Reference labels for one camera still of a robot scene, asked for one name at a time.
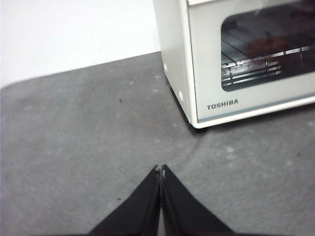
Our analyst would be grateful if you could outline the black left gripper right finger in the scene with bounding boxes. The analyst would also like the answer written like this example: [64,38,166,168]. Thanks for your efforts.
[160,164,235,236]

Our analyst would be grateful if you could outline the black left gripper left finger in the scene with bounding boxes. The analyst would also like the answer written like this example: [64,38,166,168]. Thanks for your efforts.
[88,164,161,236]

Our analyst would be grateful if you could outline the white glass oven door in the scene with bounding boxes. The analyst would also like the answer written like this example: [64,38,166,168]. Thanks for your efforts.
[186,0,315,123]

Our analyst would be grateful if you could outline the metal heater guard grille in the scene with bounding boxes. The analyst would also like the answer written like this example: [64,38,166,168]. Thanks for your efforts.
[221,65,282,86]

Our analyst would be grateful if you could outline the white Toshiba toaster oven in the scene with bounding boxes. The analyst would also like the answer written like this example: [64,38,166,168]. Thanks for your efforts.
[152,0,315,130]

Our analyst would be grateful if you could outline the metal wire oven rack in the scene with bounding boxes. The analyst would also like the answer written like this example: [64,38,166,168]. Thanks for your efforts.
[221,45,315,67]

